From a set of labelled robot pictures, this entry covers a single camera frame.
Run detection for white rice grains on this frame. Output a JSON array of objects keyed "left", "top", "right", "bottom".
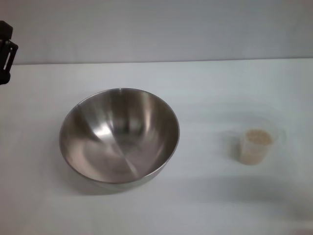
[{"left": 241, "top": 128, "right": 273, "bottom": 165}]

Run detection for clear plastic measuring cup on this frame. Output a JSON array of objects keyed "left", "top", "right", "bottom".
[{"left": 224, "top": 127, "right": 287, "bottom": 166}]

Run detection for stainless steel mixing bowl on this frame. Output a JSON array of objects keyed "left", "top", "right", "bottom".
[{"left": 59, "top": 87, "right": 181, "bottom": 194}]

